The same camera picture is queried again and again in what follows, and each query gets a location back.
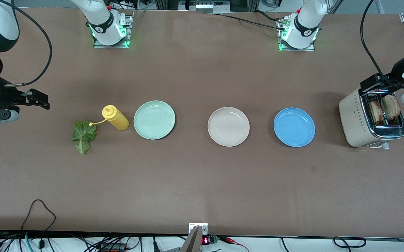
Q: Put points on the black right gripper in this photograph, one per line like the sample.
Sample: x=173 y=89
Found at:
x=6 y=97

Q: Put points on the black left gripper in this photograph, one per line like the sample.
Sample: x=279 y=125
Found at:
x=397 y=68

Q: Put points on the square bread slice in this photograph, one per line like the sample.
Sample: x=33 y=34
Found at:
x=376 y=112

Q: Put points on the green lettuce leaf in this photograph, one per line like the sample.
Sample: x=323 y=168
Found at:
x=82 y=134

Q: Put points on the yellow mustard squeeze bottle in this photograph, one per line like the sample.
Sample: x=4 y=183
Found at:
x=116 y=119

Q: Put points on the blue plate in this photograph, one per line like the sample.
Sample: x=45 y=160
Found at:
x=294 y=127

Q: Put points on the mint green plate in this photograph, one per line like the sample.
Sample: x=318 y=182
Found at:
x=154 y=120

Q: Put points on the beige plate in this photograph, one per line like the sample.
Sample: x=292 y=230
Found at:
x=228 y=126

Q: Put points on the beige chrome toaster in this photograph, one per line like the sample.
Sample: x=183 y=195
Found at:
x=352 y=119

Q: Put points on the black box with lights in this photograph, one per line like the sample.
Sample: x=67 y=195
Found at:
x=203 y=6

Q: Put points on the small red digit display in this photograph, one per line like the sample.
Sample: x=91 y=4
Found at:
x=206 y=240

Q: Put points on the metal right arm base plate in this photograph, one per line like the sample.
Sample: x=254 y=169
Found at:
x=110 y=46

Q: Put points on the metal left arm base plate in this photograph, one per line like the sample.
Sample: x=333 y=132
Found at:
x=296 y=49

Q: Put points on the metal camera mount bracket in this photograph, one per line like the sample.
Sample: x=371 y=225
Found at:
x=194 y=241

